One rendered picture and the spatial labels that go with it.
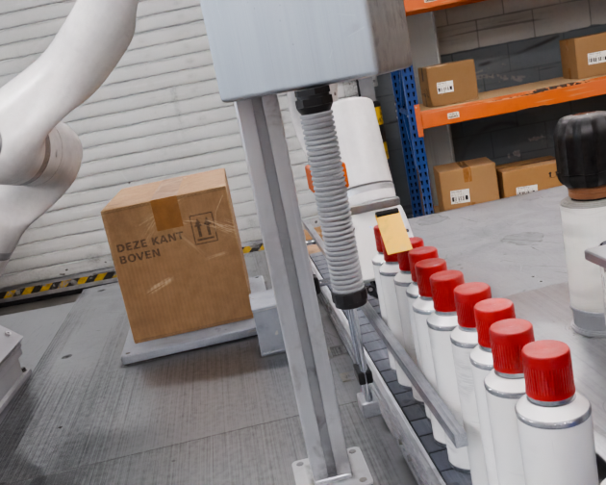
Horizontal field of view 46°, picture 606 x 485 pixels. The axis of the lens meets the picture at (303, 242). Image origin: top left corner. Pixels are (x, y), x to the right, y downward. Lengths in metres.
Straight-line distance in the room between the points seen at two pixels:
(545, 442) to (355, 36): 0.36
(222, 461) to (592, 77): 4.20
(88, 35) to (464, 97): 3.69
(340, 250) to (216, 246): 0.74
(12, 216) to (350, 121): 0.59
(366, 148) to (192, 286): 0.53
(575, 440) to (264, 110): 0.44
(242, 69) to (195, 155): 4.60
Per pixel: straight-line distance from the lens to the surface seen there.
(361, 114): 1.05
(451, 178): 4.73
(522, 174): 4.81
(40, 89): 1.20
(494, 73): 5.51
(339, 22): 0.66
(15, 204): 1.30
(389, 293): 0.92
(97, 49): 1.19
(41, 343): 1.72
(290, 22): 0.68
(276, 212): 0.78
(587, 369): 0.98
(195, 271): 1.41
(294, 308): 0.81
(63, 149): 1.27
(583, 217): 1.01
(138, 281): 1.42
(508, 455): 0.61
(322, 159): 0.66
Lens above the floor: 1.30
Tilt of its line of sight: 13 degrees down
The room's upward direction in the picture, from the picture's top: 11 degrees counter-clockwise
